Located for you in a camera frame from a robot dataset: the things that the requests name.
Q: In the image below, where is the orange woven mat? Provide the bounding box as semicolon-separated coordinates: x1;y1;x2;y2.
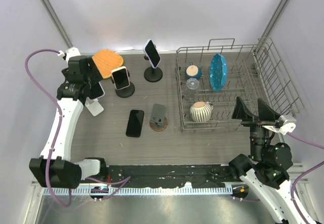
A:
92;50;124;79

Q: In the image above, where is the grey wire dish rack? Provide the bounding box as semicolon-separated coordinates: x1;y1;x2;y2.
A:
175;37;305;131

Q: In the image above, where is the teal speckled plate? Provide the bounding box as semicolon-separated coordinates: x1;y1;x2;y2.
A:
209;54;227;92

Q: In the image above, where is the striped ceramic mug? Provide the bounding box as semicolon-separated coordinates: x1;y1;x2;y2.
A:
189;101;213;122

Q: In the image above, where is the white case phone on pole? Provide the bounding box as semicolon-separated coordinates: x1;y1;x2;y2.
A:
143;39;161;69

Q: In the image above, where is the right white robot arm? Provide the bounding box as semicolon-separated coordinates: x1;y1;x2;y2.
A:
228;97;317;223

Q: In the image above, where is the black round base stand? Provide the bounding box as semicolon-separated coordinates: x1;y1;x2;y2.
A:
115;82;135;98

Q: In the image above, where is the pink case phone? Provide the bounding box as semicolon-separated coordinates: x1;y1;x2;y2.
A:
111;66;130;90

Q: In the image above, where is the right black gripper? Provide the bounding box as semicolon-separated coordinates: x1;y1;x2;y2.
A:
231;96;280;160

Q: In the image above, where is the lavender case phone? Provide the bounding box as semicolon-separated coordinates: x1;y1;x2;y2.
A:
87;81;105;100

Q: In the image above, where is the white cable duct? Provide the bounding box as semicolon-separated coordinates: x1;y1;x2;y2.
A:
43;186;233;196

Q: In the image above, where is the black tall pole stand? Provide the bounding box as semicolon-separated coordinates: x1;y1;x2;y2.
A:
144;55;163;82

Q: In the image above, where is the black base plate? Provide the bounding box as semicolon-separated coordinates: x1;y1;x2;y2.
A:
92;164;241;189

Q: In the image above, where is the blue mug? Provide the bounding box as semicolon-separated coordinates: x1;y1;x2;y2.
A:
185;63;202;80

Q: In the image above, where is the grey stand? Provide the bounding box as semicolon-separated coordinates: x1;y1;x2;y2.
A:
149;104;168;131

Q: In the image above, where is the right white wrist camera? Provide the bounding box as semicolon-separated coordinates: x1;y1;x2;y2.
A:
263;115;297;135

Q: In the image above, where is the black phone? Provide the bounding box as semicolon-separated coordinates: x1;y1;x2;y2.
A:
126;110;144;138

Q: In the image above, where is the clear glass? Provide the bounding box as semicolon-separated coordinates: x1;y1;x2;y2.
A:
182;78;199;100

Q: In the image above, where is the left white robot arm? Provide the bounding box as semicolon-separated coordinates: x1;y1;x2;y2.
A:
29;56;108;189

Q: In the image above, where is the white phone stand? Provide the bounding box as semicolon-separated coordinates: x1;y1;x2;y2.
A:
85;99;104;116

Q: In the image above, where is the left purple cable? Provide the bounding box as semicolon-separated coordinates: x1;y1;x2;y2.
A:
24;49;132;207

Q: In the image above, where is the purple cable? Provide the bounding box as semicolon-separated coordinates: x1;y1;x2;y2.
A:
288;132;324;209
24;49;132;207

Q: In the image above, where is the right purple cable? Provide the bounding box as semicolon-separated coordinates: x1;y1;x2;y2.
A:
288;132;324;209

